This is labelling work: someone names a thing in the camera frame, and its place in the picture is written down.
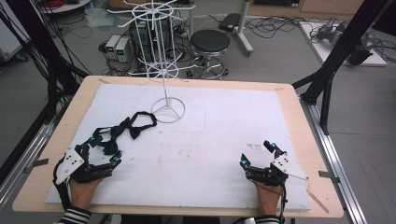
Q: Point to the grey robot device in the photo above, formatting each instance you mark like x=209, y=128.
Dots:
x=336, y=32

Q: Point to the white foam mat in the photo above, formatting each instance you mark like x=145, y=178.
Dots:
x=202, y=155

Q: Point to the white floor board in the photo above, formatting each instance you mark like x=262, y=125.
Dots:
x=317, y=43

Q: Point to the white stand post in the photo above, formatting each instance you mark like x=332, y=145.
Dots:
x=243, y=28

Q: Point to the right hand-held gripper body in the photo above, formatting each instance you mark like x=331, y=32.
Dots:
x=274, y=171

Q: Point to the aluminium rail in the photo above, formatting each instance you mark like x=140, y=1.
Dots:
x=336, y=161
x=18, y=174

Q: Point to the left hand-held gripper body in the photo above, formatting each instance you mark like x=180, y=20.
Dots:
x=71, y=165

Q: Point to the thin wooden strip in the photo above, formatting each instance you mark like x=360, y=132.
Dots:
x=317, y=201

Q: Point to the person's left hand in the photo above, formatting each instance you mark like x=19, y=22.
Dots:
x=82, y=193

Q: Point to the black round stool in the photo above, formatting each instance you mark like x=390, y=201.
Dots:
x=210, y=40

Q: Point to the white round table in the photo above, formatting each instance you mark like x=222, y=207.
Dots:
x=67, y=6

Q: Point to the black computer tower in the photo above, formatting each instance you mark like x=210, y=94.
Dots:
x=146, y=37

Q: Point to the black bow tie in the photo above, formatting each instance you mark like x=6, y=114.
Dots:
x=126, y=126

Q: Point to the metal clamp bracket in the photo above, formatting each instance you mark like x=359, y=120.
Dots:
x=328, y=175
x=37, y=162

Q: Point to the person's right hand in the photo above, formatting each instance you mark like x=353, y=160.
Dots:
x=267, y=197

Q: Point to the grey power supply unit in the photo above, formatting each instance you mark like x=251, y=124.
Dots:
x=112, y=45
x=123, y=49

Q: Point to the black flat box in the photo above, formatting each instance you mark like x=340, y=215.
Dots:
x=229, y=21

